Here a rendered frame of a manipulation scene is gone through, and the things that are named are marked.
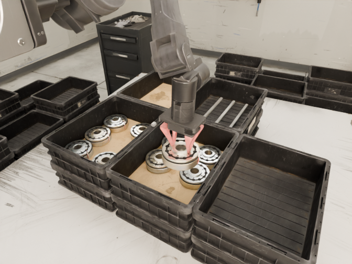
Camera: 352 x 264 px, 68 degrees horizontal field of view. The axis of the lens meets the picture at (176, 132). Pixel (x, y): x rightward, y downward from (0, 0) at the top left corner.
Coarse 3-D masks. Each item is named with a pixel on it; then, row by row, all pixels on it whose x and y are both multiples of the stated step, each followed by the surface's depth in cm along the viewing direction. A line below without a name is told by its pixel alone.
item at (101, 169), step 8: (112, 96) 118; (120, 96) 118; (144, 104) 112; (88, 112) 107; (72, 120) 102; (48, 136) 94; (48, 144) 90; (128, 144) 90; (56, 152) 90; (64, 152) 87; (72, 152) 87; (120, 152) 87; (80, 160) 84; (88, 160) 84; (112, 160) 83; (96, 168) 81; (104, 168) 81
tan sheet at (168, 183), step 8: (200, 144) 106; (144, 168) 95; (136, 176) 92; (144, 176) 92; (152, 176) 92; (160, 176) 92; (168, 176) 92; (176, 176) 92; (144, 184) 89; (152, 184) 89; (160, 184) 89; (168, 184) 89; (176, 184) 89; (160, 192) 86; (168, 192) 86; (176, 192) 86; (184, 192) 86; (192, 192) 86; (184, 200) 83
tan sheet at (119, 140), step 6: (132, 120) 120; (132, 126) 116; (120, 132) 113; (126, 132) 113; (84, 138) 109; (114, 138) 109; (120, 138) 109; (126, 138) 109; (108, 144) 106; (114, 144) 106; (120, 144) 106; (126, 144) 106; (96, 150) 103; (102, 150) 103; (108, 150) 103; (114, 150) 103
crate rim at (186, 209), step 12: (228, 132) 97; (228, 144) 90; (120, 156) 85; (108, 168) 81; (216, 168) 81; (120, 180) 78; (132, 180) 76; (204, 180) 76; (144, 192) 74; (156, 192) 73; (168, 204) 71; (180, 204) 70; (192, 204) 70
